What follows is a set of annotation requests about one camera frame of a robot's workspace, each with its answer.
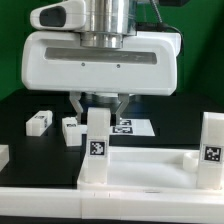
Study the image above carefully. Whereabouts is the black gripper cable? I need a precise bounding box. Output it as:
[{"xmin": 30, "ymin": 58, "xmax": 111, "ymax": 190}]
[{"xmin": 134, "ymin": 0, "xmax": 184, "ymax": 38}]

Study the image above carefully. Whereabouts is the marker sheet with tags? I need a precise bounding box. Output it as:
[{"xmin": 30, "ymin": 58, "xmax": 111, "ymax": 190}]
[{"xmin": 110, "ymin": 119, "xmax": 155, "ymax": 136}]

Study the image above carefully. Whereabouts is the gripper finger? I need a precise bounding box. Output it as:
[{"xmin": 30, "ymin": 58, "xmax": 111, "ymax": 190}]
[
  {"xmin": 69, "ymin": 91, "xmax": 84, "ymax": 124},
  {"xmin": 115, "ymin": 94, "xmax": 129, "ymax": 124}
]

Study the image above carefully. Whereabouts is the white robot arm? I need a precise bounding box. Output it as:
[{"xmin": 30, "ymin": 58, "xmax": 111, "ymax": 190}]
[{"xmin": 21, "ymin": 0, "xmax": 182, "ymax": 116}]

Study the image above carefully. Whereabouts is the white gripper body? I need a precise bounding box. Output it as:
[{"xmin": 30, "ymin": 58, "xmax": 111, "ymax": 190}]
[{"xmin": 21, "ymin": 31, "xmax": 181, "ymax": 95}]

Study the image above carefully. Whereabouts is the white desk top tray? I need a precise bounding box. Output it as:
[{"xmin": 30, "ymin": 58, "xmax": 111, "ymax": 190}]
[{"xmin": 77, "ymin": 146, "xmax": 224, "ymax": 195}]

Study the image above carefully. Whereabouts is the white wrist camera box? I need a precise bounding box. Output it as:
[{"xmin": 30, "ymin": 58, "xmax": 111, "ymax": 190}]
[{"xmin": 30, "ymin": 0, "xmax": 86, "ymax": 31}]

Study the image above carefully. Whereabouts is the white left fence piece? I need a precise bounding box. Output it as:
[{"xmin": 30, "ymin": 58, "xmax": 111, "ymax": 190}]
[{"xmin": 0, "ymin": 145, "xmax": 9, "ymax": 172}]

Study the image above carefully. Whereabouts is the white front fence bar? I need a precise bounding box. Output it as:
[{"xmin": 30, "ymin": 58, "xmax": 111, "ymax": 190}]
[{"xmin": 0, "ymin": 187, "xmax": 224, "ymax": 224}]

